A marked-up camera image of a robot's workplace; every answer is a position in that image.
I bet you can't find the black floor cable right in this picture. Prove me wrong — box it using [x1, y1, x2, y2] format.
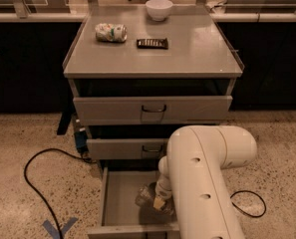
[229, 189, 267, 219]

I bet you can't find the blue power adapter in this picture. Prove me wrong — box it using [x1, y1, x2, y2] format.
[74, 130, 88, 154]

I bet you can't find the blue tape floor mark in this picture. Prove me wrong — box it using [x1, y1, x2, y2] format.
[42, 217, 78, 239]

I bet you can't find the white ceramic bowl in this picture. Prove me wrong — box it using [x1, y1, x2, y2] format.
[146, 0, 173, 21]

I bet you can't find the grey middle drawer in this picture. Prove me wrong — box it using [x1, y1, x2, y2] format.
[87, 138, 167, 160]

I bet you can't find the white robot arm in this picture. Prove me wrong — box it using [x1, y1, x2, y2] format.
[158, 125, 257, 239]

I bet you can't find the clear plastic water bottle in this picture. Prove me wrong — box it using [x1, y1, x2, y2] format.
[135, 182, 174, 215]

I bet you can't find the dark snack bar packet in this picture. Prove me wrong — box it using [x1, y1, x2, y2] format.
[137, 39, 168, 50]

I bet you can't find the dark counter with glass partition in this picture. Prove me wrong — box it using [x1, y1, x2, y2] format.
[0, 0, 296, 114]

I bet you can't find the grey open bottom drawer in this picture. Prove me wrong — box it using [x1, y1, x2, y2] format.
[88, 167, 180, 239]

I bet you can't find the crushed green white can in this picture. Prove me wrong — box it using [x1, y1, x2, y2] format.
[95, 23, 127, 43]

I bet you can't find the grey drawer cabinet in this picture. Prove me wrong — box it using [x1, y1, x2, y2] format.
[64, 5, 243, 169]

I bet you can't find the grey top drawer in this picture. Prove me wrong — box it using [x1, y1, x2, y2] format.
[74, 96, 232, 125]

